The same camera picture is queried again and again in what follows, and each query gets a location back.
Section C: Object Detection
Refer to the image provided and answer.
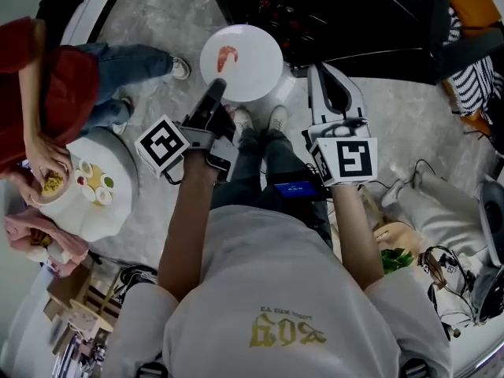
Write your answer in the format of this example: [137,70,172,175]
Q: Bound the round wooden side table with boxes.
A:
[372,220,424,275]

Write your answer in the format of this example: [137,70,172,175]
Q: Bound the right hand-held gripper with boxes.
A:
[302,63,378,187]

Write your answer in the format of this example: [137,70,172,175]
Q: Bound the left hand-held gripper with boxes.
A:
[134,78,242,183]

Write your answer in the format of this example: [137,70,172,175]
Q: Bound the black backpack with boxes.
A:
[35,0,86,43]

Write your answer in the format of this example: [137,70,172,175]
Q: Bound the brown cardboard box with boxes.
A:
[43,265,94,322]

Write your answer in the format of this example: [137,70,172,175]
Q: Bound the person's white shirt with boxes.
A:
[104,205,454,378]

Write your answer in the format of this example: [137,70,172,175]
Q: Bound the green artificial plant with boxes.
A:
[380,248,415,276]

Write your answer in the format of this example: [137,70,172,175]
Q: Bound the white round pouf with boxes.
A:
[39,126,139,243]

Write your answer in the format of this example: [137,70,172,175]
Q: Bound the black cable tangle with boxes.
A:
[417,244,480,326]

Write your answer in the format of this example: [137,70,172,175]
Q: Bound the orange sofa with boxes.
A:
[440,0,504,137]

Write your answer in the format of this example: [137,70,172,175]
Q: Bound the person's right shoe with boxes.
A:
[267,104,289,133]

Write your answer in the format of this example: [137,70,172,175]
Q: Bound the black and white striped blanket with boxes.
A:
[443,8,504,121]

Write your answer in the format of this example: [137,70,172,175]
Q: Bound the pink blanket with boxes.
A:
[3,210,90,277]

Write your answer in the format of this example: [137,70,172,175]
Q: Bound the person's blue jeans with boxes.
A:
[210,126,334,251]

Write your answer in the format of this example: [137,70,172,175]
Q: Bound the white bowl with yellow food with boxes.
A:
[29,167,76,208]

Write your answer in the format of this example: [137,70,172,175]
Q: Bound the black recorder with blue screen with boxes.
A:
[273,179,320,201]

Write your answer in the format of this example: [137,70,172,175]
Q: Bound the white plate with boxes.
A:
[199,24,284,103]

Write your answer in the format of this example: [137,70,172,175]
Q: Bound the group of red drink cans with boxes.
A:
[255,0,316,49]

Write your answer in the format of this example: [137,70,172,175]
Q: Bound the person's shoe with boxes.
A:
[267,104,289,133]
[232,106,254,135]

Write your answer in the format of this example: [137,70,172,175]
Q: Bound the person's left forearm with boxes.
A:
[157,150,221,302]

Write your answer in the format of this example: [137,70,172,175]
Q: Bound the person's right forearm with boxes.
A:
[330,181,385,291]

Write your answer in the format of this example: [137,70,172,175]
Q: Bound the person's left shoe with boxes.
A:
[232,106,254,135]

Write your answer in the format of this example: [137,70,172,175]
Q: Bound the yellow tray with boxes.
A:
[76,159,115,206]

